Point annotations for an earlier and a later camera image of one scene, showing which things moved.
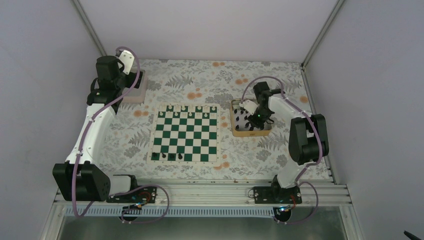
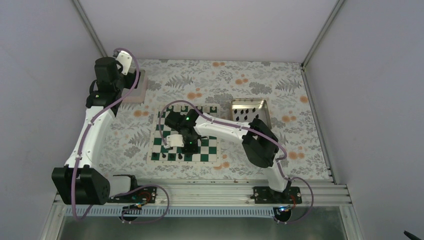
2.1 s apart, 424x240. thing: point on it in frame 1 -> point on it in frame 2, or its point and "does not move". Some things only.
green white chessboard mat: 186,134 does not move
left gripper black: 132,80 does not move
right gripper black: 255,123 -> 192,150
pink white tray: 137,95 does not move
